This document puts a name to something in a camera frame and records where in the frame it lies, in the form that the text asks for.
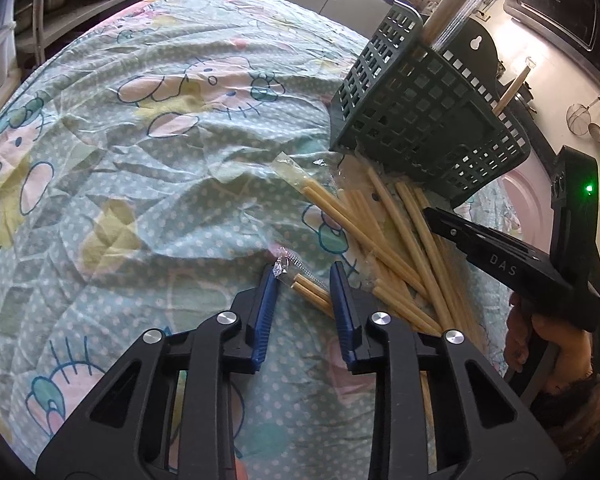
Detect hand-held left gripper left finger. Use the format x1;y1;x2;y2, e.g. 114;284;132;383
35;262;281;480

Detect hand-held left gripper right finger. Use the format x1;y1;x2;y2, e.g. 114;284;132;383
330;260;567;480

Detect chopstick pair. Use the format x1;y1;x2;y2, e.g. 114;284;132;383
492;57;537;117
271;247;337;320
420;0;518;53

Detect group of chopsticks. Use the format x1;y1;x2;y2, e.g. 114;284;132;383
272;152;486;428

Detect dark green plastic utensil basket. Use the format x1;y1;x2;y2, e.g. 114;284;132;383
328;1;532;208

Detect person's right forearm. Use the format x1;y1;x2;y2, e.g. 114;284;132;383
527;372;600;466

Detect person's right hand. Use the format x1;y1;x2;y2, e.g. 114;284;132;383
504;294;598;391

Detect pink blanket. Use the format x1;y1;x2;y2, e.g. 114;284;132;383
497;162;553;261

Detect cartoon printed tablecloth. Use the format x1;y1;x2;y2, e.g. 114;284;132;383
0;0;526;480

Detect steel range hood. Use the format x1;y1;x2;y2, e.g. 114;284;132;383
503;0;600;78

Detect kitchen storage shelf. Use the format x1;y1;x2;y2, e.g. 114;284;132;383
15;0;196;63

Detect wire skimmer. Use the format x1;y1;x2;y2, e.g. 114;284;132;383
566;87;600;135

